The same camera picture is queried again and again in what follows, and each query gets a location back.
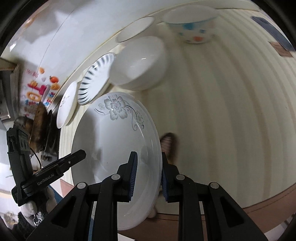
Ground white plate grey flower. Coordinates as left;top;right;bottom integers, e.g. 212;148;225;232
71;92;162;230

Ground white plate blue leaf pattern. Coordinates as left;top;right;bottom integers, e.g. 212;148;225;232
77;52;116;105

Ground plain white bowl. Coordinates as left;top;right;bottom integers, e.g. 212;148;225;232
109;36;168;91

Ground white bowl black rim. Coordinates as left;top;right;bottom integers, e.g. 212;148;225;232
116;16;156;46

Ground white bowl blue orange dots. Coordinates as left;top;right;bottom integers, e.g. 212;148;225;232
163;4;219;44

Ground white oval plate pink flowers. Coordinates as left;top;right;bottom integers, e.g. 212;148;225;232
56;81;78;129

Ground striped table mat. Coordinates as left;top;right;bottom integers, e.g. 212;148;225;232
59;9;296;216

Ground brown label card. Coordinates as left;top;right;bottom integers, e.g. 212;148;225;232
270;42;293;57

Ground blue smartphone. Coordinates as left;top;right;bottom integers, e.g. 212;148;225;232
251;16;295;52

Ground colourful fruit wall sticker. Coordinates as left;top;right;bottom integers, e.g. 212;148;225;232
20;66;61;118

